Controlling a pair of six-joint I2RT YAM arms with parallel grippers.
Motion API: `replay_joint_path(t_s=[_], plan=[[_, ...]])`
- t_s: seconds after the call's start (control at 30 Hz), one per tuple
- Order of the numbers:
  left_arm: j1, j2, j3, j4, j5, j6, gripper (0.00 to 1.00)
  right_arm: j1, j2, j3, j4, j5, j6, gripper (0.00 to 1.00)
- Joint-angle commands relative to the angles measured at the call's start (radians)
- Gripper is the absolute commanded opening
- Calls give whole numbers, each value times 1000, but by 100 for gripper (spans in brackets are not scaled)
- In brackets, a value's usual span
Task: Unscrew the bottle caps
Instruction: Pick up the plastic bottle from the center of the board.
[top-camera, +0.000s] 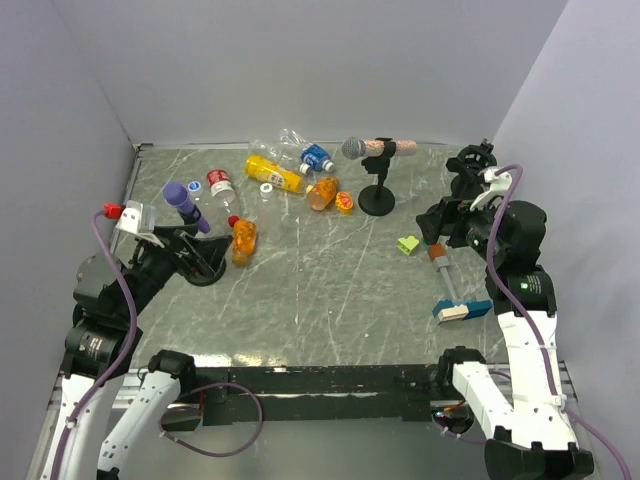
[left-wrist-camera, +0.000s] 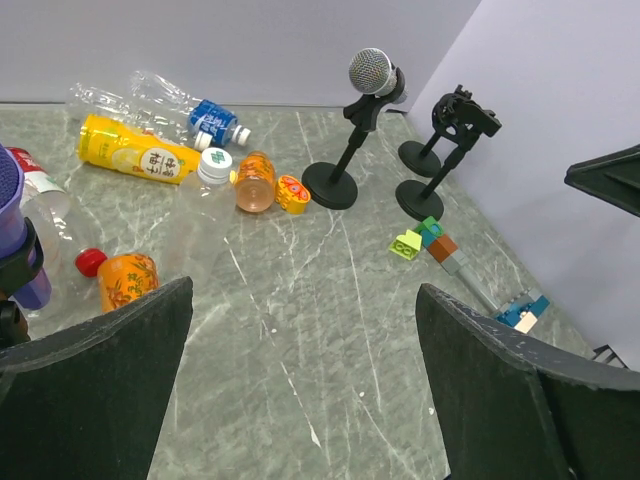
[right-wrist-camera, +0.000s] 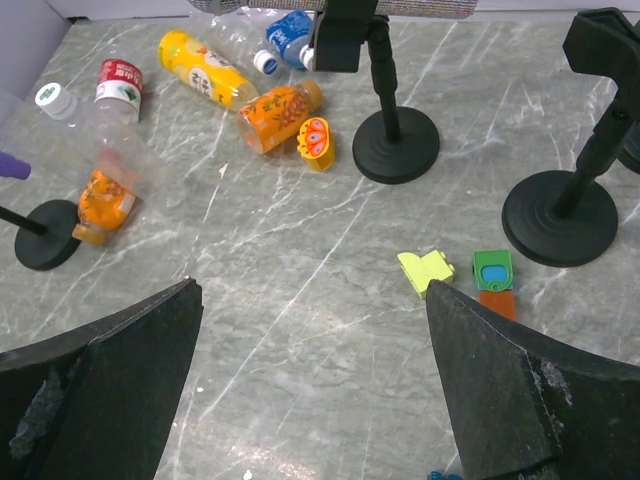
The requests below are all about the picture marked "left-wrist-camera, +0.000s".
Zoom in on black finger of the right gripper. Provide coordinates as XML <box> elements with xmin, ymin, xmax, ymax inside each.
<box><xmin>564</xmin><ymin>145</ymin><xmax>640</xmax><ymax>217</ymax></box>

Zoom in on yellow orange toy block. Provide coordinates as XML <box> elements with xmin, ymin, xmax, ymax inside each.
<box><xmin>275</xmin><ymin>175</ymin><xmax>311</xmax><ymax>215</ymax></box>

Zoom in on silver head microphone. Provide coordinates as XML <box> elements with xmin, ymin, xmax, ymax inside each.
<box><xmin>348</xmin><ymin>48</ymin><xmax>397</xmax><ymax>97</ymax></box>

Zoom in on blue label clear bottle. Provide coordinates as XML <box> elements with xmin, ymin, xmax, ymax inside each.
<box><xmin>130</xmin><ymin>70</ymin><xmax>251</xmax><ymax>151</ymax></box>

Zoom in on yellow lemon drink bottle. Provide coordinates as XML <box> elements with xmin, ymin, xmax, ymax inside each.
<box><xmin>76</xmin><ymin>114</ymin><xmax>200</xmax><ymax>184</ymax></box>

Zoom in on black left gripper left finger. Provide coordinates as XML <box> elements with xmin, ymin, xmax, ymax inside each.
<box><xmin>1</xmin><ymin>277</ymin><xmax>193</xmax><ymax>479</ymax></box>

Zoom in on black clamp stand rear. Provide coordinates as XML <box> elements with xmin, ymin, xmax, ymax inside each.
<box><xmin>398</xmin><ymin>85</ymin><xmax>472</xmax><ymax>178</ymax></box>

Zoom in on orange bottle red cap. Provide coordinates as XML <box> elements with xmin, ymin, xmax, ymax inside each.
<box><xmin>74</xmin><ymin>248</ymin><xmax>159</xmax><ymax>313</ymax></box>

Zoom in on black clamp stand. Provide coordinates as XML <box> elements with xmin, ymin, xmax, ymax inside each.
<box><xmin>395</xmin><ymin>100</ymin><xmax>502</xmax><ymax>221</ymax></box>
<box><xmin>398</xmin><ymin>85</ymin><xmax>472</xmax><ymax>178</ymax></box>

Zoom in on lime green toy brick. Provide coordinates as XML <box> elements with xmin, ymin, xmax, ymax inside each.
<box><xmin>389</xmin><ymin>229</ymin><xmax>422</xmax><ymax>261</ymax></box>

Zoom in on red label clear bottle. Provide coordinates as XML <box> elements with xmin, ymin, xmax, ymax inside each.
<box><xmin>4</xmin><ymin>146</ymin><xmax>101</xmax><ymax>321</ymax></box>

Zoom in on black clamp stand front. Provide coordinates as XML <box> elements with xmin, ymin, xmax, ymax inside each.
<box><xmin>395</xmin><ymin>100</ymin><xmax>502</xmax><ymax>221</ymax></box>

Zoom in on blue beige toy brick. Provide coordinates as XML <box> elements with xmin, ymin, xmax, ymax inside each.
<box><xmin>494</xmin><ymin>288</ymin><xmax>550</xmax><ymax>334</ymax></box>

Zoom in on clear bottle green-print white cap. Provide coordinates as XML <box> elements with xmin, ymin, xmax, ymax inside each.
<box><xmin>159</xmin><ymin>147</ymin><xmax>236</xmax><ymax>289</ymax></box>

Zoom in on colourful toy brick stack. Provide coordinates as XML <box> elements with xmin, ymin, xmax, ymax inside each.
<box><xmin>414</xmin><ymin>217</ymin><xmax>499</xmax><ymax>313</ymax></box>

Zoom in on crushed clear plastic bottle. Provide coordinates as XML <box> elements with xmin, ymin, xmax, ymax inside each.
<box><xmin>66</xmin><ymin>83</ymin><xmax>199</xmax><ymax>150</ymax></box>

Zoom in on black microphone stand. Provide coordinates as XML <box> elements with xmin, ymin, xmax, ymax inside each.
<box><xmin>301</xmin><ymin>68</ymin><xmax>405</xmax><ymax>210</ymax></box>

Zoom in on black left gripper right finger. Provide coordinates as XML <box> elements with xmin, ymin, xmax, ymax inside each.
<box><xmin>416</xmin><ymin>283</ymin><xmax>639</xmax><ymax>479</ymax></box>

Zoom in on orange juice bottle lying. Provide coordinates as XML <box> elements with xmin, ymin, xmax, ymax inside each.
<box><xmin>234</xmin><ymin>151</ymin><xmax>276</xmax><ymax>213</ymax></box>

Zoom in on purple microphone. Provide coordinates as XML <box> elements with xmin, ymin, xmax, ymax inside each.
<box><xmin>1</xmin><ymin>146</ymin><xmax>52</xmax><ymax>310</ymax></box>

